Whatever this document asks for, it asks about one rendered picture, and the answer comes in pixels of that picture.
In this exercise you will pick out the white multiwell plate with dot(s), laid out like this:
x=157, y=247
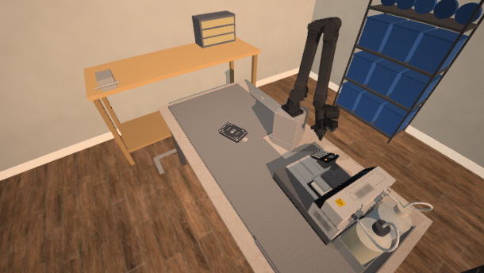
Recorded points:
x=318, y=189

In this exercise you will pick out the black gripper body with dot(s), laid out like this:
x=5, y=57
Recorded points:
x=315, y=126

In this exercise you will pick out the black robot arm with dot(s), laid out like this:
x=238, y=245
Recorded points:
x=292, y=106

